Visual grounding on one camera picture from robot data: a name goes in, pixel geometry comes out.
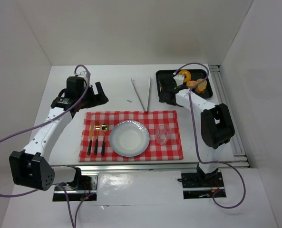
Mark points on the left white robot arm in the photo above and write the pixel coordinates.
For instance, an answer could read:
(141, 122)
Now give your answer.
(30, 167)

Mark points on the red checkered cloth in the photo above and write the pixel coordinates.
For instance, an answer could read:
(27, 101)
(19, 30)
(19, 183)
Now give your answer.
(171, 151)

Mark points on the black baking tray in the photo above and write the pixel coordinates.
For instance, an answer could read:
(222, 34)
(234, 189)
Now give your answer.
(196, 74)

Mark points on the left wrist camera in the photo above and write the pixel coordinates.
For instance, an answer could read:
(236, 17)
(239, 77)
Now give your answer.
(82, 74)

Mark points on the small round bun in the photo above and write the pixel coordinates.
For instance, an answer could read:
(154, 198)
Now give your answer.
(191, 84)

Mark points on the silver metal tongs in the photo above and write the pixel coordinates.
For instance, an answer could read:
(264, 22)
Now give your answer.
(142, 88)

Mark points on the baguette bread slice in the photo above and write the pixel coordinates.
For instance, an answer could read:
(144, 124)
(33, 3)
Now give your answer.
(201, 88)

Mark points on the clear drinking glass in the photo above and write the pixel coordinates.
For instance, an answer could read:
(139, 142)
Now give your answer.
(163, 134)

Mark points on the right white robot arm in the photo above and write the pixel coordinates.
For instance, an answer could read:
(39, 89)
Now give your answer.
(216, 126)

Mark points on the glazed ring donut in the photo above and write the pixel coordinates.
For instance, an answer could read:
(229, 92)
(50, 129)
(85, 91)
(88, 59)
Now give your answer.
(186, 74)

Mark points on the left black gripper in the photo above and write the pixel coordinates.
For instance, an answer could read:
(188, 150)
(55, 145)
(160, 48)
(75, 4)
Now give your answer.
(93, 95)

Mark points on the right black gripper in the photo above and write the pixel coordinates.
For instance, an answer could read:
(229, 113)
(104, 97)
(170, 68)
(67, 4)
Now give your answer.
(166, 90)

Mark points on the gold spoon black handle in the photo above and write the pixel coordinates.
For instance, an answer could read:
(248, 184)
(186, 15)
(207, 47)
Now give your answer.
(105, 128)

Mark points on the gold fork black handle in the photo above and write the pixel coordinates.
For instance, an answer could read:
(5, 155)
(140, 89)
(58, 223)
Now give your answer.
(97, 128)

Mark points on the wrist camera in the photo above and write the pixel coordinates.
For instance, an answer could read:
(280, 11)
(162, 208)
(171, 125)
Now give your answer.
(179, 79)
(82, 74)

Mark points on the aluminium rail frame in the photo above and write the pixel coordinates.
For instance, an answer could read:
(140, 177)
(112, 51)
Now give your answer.
(234, 152)

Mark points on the white grey-rimmed plate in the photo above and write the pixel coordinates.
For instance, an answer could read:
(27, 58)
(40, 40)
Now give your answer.
(129, 138)

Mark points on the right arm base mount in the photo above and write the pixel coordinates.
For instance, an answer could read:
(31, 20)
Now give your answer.
(194, 189)

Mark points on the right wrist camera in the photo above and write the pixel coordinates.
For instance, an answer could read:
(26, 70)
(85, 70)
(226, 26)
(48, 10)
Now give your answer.
(179, 79)

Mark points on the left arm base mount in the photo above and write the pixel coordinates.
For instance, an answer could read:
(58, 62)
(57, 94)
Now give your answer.
(86, 190)

